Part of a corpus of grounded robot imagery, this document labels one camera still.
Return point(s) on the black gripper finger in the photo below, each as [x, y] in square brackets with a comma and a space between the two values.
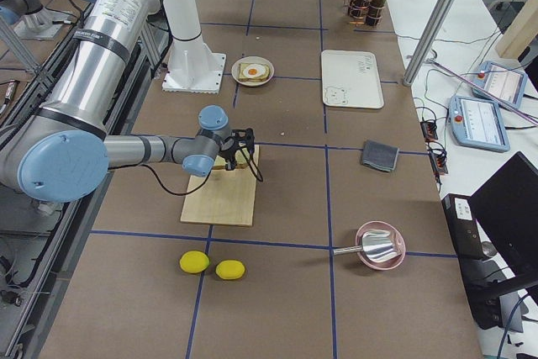
[230, 164]

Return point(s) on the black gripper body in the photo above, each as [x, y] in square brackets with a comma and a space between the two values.
[229, 156]

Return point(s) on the fried egg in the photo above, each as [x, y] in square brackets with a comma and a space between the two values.
[253, 71]

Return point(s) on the white round plate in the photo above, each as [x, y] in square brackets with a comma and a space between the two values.
[251, 59]

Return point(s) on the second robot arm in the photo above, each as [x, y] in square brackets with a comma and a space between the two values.
[31, 20]

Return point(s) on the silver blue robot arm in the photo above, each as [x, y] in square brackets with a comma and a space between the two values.
[61, 151]

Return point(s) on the white bear tray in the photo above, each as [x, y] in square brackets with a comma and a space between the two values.
[350, 79]

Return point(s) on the wooden cutting board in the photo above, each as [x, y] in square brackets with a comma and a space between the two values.
[226, 198]

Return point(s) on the yellow lemon left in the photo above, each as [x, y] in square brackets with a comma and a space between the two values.
[194, 262]

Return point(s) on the yellow lemon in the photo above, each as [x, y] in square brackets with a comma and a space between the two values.
[194, 262]
[230, 270]

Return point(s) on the yellow lemon right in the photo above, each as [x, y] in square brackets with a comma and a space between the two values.
[230, 270]

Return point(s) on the grey folded cloth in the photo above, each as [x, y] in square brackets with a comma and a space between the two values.
[379, 156]

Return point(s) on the metal scoop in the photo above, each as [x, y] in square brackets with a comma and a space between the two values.
[375, 245]

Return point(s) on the pink bowl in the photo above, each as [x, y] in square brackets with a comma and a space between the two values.
[379, 225]

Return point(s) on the black desktop box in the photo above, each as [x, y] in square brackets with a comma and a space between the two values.
[491, 295]

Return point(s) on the teach pendant near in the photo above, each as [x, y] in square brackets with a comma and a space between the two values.
[477, 123]

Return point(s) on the teach pendant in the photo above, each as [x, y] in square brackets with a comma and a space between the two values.
[501, 81]
[477, 123]

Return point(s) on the teach pendant far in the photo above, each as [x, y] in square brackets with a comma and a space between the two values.
[501, 81]

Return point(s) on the black computer monitor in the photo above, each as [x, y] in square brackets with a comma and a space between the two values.
[505, 206]

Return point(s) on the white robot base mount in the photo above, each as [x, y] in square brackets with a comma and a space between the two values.
[192, 66]

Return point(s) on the aluminium frame post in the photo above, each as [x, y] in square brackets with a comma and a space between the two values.
[426, 40]

